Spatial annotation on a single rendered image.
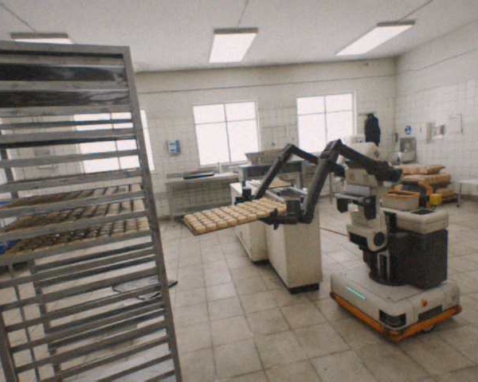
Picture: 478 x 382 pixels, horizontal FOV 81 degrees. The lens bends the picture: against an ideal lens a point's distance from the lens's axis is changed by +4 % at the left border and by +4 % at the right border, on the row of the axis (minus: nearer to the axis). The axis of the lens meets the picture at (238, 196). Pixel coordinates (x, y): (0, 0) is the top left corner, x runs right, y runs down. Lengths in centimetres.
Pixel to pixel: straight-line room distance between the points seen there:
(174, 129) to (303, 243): 418
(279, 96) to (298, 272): 452
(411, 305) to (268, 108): 494
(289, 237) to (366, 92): 536
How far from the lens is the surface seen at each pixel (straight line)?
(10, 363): 154
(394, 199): 234
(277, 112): 637
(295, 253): 257
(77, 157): 129
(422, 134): 699
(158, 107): 609
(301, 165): 317
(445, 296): 249
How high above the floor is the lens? 139
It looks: 10 degrees down
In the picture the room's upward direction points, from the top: 6 degrees counter-clockwise
